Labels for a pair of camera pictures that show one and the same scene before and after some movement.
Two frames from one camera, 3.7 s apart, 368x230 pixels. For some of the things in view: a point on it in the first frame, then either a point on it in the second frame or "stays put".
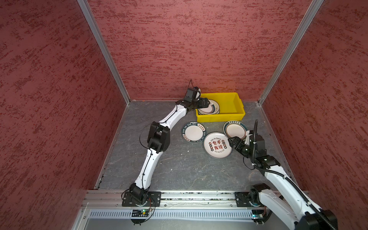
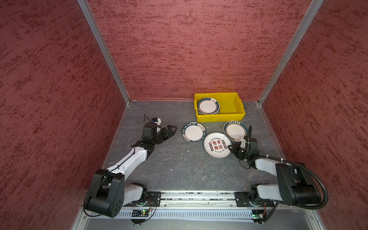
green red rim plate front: (213, 108) stays put
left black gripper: (201, 103) -> (171, 133)
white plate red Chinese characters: (217, 145) stays put
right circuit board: (257, 214) stays put
